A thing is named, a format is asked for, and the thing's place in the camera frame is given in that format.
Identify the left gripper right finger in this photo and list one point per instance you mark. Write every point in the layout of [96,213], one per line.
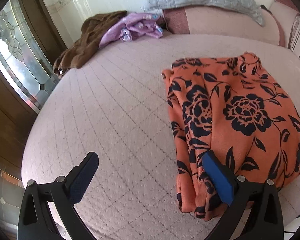
[265,220]

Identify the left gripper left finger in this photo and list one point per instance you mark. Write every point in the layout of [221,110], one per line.
[35,219]

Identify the orange black floral blouse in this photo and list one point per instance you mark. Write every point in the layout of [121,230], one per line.
[235,108]

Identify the pink quilted mattress cover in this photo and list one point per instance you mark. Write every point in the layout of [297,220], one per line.
[115,105]

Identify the pink bolster cushion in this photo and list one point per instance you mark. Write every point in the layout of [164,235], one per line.
[217,21]

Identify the pink sofa backrest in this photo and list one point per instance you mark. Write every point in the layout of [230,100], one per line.
[284,12]

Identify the black sunglasses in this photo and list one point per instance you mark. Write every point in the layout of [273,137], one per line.
[265,8]

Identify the wooden glass door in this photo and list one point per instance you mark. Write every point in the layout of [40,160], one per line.
[29,43]

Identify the brown fleece garment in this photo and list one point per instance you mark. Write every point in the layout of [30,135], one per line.
[81,51]

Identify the purple floral garment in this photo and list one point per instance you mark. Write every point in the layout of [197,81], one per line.
[131,27]

